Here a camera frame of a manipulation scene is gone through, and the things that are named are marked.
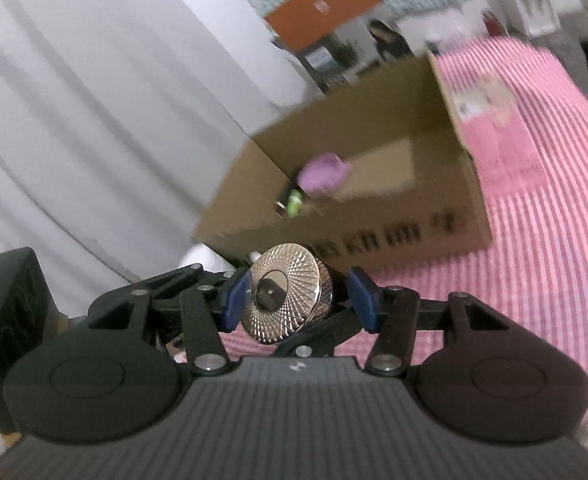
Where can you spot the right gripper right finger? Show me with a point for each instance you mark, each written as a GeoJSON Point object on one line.
{"type": "Point", "coordinates": [391, 313]}

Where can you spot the silver faceted round tin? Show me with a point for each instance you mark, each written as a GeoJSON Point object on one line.
{"type": "Point", "coordinates": [291, 289]}

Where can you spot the red thermos bottle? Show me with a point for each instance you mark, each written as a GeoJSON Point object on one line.
{"type": "Point", "coordinates": [493, 26]}

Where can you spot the pink checkered tablecloth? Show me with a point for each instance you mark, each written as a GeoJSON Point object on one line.
{"type": "Point", "coordinates": [525, 125]}

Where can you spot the open brown cardboard box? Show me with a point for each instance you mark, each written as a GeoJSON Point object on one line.
{"type": "Point", "coordinates": [411, 192]}

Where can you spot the black cylindrical flashlight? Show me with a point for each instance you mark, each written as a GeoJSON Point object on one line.
{"type": "Point", "coordinates": [282, 200]}

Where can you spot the white curtain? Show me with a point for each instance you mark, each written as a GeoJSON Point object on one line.
{"type": "Point", "coordinates": [118, 120]}

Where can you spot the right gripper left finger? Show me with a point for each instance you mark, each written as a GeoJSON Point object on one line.
{"type": "Point", "coordinates": [214, 303]}

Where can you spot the black chair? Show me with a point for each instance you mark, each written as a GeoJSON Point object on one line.
{"type": "Point", "coordinates": [28, 315]}

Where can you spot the green highlighter pen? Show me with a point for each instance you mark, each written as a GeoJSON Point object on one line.
{"type": "Point", "coordinates": [294, 203]}

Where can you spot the orange Philips appliance box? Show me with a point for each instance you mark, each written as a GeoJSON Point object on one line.
{"type": "Point", "coordinates": [336, 41]}

